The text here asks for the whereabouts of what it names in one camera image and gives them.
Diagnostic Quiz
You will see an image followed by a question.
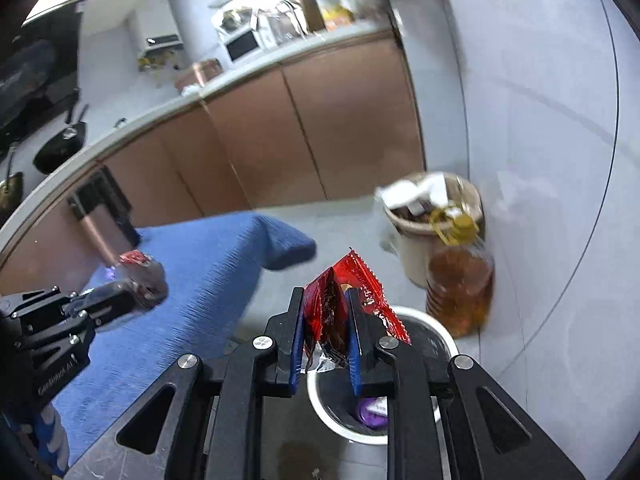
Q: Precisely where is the black frying pan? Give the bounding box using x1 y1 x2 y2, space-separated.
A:
32 105 90 173

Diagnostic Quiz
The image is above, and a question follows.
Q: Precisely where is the black cabinet handle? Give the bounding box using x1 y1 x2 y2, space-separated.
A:
67 165 141 261

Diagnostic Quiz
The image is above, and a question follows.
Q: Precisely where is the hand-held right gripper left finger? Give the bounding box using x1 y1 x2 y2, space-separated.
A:
65 287 307 480

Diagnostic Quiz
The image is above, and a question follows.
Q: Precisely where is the red foil snack wrapper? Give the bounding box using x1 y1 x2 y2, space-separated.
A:
302 249 412 373

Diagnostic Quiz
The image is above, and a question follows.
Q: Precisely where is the cooking oil bottle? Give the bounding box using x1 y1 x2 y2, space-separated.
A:
425 202 496 338

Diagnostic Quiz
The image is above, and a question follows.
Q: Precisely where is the red and clear snack packet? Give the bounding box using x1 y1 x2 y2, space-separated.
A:
112 250 169 311

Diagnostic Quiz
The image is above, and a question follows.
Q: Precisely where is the blue towel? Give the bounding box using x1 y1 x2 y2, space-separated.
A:
50 210 317 468

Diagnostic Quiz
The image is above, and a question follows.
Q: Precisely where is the glass jug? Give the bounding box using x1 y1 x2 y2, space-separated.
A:
257 2 308 48

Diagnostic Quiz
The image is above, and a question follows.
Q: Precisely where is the copper pot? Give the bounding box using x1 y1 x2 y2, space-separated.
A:
175 59 224 92

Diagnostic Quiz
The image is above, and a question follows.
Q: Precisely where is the white wall water heater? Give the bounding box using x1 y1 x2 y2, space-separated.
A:
131 0 183 61

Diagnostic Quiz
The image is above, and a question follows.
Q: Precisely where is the beige waste bin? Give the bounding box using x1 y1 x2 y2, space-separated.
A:
375 171 485 288

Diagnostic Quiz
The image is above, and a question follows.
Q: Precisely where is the white bin with black liner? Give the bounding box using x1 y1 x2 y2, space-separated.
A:
306 307 460 447

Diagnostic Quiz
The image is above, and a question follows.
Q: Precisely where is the white microwave oven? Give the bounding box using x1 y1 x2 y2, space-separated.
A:
220 25 263 66

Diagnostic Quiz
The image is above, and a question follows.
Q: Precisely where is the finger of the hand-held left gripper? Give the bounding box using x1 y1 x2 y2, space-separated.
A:
84 287 139 334
65 284 126 311

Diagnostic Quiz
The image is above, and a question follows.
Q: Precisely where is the brown kitchen cabinet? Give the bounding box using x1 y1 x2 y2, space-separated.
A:
0 27 426 296

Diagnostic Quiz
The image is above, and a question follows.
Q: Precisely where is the white crumpled paper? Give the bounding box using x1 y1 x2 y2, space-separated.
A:
376 172 451 208

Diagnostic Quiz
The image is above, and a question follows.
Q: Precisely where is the purple spray bottle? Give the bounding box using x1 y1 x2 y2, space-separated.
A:
354 396 390 431

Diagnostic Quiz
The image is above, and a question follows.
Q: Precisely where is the person's left hand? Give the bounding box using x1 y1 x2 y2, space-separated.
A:
20 400 70 478

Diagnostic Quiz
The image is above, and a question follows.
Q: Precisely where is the metal pot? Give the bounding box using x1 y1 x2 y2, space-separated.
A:
212 7 256 36

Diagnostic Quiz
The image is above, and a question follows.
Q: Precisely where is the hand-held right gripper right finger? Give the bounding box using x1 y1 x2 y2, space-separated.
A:
346 289 586 480

